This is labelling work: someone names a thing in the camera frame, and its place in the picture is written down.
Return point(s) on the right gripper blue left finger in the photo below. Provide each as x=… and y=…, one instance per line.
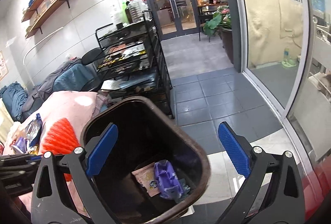
x=99, y=148

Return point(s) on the pink polka dot blanket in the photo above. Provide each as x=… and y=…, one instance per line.
x=64, y=115

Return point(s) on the orange red brush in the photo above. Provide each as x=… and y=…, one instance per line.
x=60, y=139

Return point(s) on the white curved floor lamp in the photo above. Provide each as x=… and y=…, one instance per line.
x=35, y=46

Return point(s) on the potted green plant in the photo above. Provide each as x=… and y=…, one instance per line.
x=221, y=24

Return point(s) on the blue cloth pile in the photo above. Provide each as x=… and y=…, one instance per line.
x=14, y=96

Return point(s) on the lower wooden wall shelf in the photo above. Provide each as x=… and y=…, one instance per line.
x=44, y=16

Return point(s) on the clear plastic bottle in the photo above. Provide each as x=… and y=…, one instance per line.
x=135, y=10

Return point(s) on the black wire shelf cart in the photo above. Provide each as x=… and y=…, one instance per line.
x=131, y=62

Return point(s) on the dark brown trash bin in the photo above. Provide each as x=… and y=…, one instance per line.
x=145, y=135

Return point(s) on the green plastic bottle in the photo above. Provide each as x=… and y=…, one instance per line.
x=123, y=13

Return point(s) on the glass double door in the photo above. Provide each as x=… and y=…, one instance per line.
x=175, y=17

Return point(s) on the pink paper wrapper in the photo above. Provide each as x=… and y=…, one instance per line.
x=146, y=178

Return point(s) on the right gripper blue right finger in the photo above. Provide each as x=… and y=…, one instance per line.
x=237, y=148

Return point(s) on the black round stool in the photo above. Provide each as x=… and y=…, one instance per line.
x=92, y=59

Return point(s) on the purple plastic bag trash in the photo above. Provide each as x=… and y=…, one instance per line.
x=169, y=185

